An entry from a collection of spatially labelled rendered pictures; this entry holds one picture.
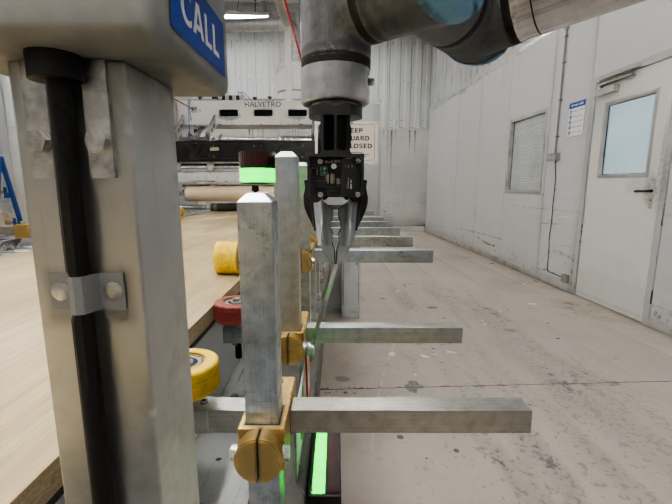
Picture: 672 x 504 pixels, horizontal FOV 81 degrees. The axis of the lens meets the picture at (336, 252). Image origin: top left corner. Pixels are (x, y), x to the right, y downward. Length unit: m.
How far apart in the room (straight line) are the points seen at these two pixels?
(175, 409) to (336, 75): 0.42
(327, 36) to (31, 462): 0.50
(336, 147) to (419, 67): 9.66
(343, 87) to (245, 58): 9.52
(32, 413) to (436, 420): 0.42
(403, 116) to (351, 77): 9.34
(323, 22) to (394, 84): 9.41
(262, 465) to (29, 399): 0.25
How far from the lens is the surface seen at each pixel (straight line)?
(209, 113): 3.68
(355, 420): 0.51
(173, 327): 0.17
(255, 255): 0.40
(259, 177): 0.63
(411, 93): 9.99
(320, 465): 0.67
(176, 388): 0.17
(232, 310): 0.71
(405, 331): 0.73
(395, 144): 9.71
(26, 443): 0.45
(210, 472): 0.81
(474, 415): 0.53
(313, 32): 0.54
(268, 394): 0.45
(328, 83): 0.51
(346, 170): 0.50
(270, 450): 0.45
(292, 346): 0.66
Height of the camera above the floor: 1.11
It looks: 10 degrees down
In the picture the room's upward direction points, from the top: straight up
